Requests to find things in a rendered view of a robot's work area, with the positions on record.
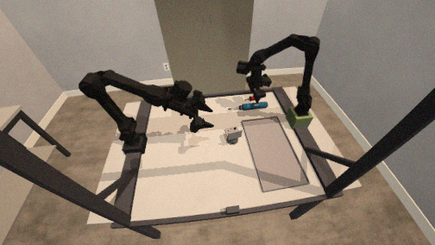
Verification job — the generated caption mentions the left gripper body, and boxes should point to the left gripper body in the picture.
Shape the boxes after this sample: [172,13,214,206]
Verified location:
[179,99,203,133]

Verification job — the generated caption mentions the dark blue screwdriver barrel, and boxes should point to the dark blue screwdriver barrel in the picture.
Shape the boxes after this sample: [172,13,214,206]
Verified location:
[238,102,268,110]

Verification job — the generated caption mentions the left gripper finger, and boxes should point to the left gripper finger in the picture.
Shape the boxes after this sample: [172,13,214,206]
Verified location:
[200,118,214,129]
[199,104,213,112]

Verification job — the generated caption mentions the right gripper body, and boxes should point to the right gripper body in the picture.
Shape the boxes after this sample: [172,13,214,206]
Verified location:
[246,76,266,99]

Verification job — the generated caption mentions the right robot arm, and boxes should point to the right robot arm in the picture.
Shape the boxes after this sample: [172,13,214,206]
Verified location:
[236,34,320,116]

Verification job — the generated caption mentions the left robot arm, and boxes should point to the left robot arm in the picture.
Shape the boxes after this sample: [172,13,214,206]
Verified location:
[79,70,205,147]

